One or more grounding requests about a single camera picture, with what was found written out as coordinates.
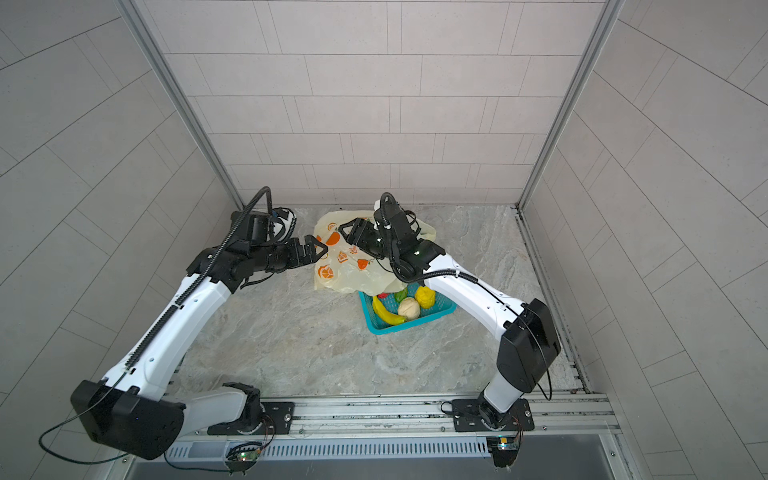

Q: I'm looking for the aluminium corner post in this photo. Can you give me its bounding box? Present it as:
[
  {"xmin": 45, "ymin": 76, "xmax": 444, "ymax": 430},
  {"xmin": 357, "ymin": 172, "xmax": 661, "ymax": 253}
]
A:
[
  {"xmin": 516, "ymin": 0, "xmax": 624, "ymax": 212},
  {"xmin": 115, "ymin": 0, "xmax": 243, "ymax": 207}
]

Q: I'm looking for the right aluminium corner post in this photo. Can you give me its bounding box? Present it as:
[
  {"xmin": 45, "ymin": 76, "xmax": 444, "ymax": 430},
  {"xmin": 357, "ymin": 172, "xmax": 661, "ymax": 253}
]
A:
[{"xmin": 516, "ymin": 0, "xmax": 624, "ymax": 212}]

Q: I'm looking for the left aluminium corner post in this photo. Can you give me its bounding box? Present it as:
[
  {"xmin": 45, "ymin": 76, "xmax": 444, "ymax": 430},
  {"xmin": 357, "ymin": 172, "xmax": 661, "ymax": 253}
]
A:
[{"xmin": 115, "ymin": 0, "xmax": 243, "ymax": 207}]

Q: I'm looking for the left circuit board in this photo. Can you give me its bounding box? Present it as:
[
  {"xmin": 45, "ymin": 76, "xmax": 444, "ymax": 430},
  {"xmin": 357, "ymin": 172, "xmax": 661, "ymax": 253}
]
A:
[{"xmin": 225, "ymin": 441, "xmax": 263, "ymax": 475}]

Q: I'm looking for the right circuit board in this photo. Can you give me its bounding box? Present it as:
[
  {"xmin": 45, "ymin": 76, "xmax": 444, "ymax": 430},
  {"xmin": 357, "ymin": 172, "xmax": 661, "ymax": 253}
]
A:
[{"xmin": 486, "ymin": 437, "xmax": 520, "ymax": 468}]

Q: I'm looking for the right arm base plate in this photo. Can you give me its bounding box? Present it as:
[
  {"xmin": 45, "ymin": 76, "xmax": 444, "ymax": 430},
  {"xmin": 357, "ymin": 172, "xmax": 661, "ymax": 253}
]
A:
[{"xmin": 440, "ymin": 396, "xmax": 535, "ymax": 432}]

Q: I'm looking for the white vent grille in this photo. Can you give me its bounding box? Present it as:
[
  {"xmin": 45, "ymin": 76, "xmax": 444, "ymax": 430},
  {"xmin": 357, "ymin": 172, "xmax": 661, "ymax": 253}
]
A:
[{"xmin": 164, "ymin": 436, "xmax": 490, "ymax": 464}]

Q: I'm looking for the green fruit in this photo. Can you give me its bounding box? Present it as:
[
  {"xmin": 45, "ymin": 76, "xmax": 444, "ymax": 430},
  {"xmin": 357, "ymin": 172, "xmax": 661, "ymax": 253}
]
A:
[{"xmin": 394, "ymin": 288, "xmax": 409, "ymax": 303}]

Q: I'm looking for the circuit board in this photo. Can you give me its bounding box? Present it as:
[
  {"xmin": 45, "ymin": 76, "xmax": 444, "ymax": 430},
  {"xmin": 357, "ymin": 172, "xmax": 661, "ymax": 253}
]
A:
[
  {"xmin": 225, "ymin": 441, "xmax": 263, "ymax": 475},
  {"xmin": 486, "ymin": 437, "xmax": 520, "ymax": 468}
]

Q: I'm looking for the cream fruit-print plastic bag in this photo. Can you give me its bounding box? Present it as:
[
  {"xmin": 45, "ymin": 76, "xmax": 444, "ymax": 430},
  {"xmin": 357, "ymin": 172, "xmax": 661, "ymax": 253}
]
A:
[{"xmin": 313, "ymin": 210, "xmax": 406, "ymax": 296}]

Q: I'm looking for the yellow banana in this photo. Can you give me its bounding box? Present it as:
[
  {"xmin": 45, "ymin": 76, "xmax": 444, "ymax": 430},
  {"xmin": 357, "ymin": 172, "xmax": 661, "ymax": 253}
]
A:
[{"xmin": 372, "ymin": 294, "xmax": 407, "ymax": 326}]

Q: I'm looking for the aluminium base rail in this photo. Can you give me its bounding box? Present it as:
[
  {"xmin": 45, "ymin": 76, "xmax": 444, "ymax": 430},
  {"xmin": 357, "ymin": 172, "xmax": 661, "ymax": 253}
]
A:
[{"xmin": 167, "ymin": 392, "xmax": 620, "ymax": 443}]

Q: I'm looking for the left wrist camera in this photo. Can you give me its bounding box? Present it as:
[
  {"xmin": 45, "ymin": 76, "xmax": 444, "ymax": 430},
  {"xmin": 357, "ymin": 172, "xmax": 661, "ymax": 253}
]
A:
[{"xmin": 248, "ymin": 207, "xmax": 296, "ymax": 246}]

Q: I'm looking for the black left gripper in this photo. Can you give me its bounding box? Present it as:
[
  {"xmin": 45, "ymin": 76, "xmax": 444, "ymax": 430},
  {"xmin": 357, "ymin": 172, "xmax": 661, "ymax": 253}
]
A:
[{"xmin": 248, "ymin": 235, "xmax": 330, "ymax": 274}]

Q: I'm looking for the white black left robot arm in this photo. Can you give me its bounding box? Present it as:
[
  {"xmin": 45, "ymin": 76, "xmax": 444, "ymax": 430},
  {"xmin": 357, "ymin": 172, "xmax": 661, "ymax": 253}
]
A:
[{"xmin": 71, "ymin": 208, "xmax": 328, "ymax": 460}]

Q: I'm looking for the yellow bumpy fruit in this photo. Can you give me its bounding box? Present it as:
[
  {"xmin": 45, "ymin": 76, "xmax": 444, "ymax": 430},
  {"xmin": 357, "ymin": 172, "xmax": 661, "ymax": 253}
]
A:
[{"xmin": 413, "ymin": 286, "xmax": 437, "ymax": 310}]

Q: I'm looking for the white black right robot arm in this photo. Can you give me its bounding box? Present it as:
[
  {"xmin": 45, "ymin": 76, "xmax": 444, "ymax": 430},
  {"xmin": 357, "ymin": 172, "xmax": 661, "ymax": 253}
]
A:
[{"xmin": 338, "ymin": 216, "xmax": 562, "ymax": 431}]

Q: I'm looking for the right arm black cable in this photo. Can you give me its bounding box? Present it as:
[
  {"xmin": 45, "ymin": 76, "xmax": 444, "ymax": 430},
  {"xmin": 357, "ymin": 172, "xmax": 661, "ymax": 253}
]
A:
[{"xmin": 383, "ymin": 263, "xmax": 553, "ymax": 402}]

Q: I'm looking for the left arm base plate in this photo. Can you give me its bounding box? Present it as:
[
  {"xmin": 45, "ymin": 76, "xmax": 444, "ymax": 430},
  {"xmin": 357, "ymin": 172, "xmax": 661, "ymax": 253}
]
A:
[{"xmin": 207, "ymin": 401, "xmax": 295, "ymax": 437}]

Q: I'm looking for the beige round fruit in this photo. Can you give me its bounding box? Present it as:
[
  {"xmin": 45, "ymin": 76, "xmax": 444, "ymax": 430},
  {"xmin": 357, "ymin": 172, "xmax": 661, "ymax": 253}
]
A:
[{"xmin": 397, "ymin": 297, "xmax": 421, "ymax": 321}]

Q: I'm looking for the teal plastic basket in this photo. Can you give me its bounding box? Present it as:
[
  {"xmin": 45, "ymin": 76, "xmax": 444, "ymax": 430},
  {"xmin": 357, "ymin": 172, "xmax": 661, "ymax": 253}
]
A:
[{"xmin": 359, "ymin": 283, "xmax": 457, "ymax": 335}]

